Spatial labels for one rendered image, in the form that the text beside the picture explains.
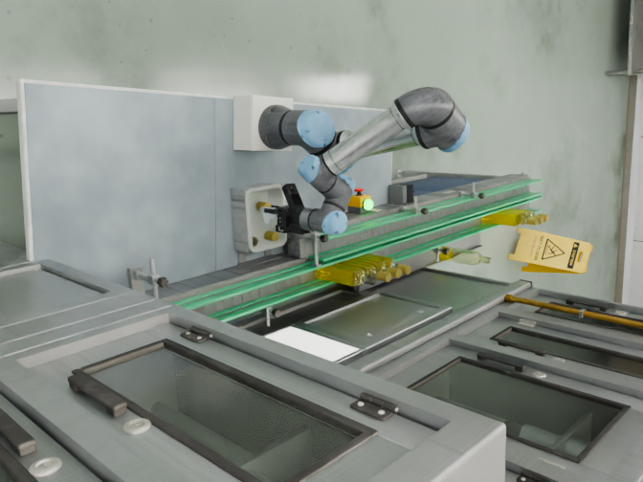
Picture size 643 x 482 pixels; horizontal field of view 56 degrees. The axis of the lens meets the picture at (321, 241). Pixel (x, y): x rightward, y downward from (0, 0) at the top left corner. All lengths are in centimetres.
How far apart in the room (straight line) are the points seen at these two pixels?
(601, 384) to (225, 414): 121
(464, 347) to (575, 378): 35
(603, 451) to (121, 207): 143
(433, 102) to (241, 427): 117
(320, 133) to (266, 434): 129
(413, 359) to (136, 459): 124
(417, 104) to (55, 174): 102
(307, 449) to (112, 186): 129
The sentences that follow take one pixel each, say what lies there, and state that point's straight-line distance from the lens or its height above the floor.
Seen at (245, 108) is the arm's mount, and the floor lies 82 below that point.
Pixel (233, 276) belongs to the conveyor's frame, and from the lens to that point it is 205.
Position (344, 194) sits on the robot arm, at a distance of 191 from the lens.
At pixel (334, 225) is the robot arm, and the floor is 119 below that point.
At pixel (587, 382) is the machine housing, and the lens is 186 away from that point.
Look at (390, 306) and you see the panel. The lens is 225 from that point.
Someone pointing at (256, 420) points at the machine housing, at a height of 186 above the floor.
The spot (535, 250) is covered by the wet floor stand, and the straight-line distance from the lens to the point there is 546.
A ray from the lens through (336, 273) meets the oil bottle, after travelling 220.
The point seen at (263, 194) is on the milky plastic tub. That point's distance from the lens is 221.
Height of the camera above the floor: 245
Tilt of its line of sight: 44 degrees down
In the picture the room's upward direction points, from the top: 100 degrees clockwise
